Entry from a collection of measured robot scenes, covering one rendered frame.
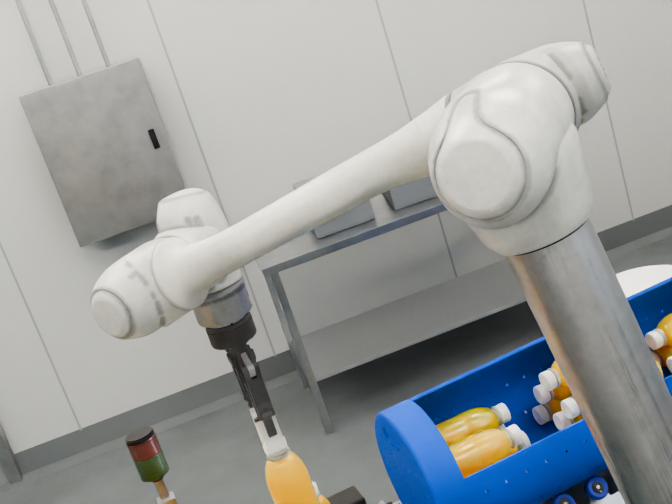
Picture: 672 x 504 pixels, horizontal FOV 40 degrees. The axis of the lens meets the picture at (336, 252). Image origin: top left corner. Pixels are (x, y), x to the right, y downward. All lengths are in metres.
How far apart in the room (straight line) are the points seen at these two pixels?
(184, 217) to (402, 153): 0.36
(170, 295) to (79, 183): 3.57
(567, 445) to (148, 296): 0.87
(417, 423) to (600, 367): 0.71
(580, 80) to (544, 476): 0.89
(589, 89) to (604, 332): 0.27
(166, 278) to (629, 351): 0.59
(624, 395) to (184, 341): 4.28
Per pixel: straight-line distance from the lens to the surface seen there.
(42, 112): 4.75
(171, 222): 1.37
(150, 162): 4.76
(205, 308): 1.40
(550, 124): 0.94
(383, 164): 1.20
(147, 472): 2.01
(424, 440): 1.68
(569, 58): 1.09
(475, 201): 0.91
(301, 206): 1.20
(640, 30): 5.70
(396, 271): 5.29
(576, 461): 1.79
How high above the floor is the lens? 2.01
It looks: 16 degrees down
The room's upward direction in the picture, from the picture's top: 18 degrees counter-clockwise
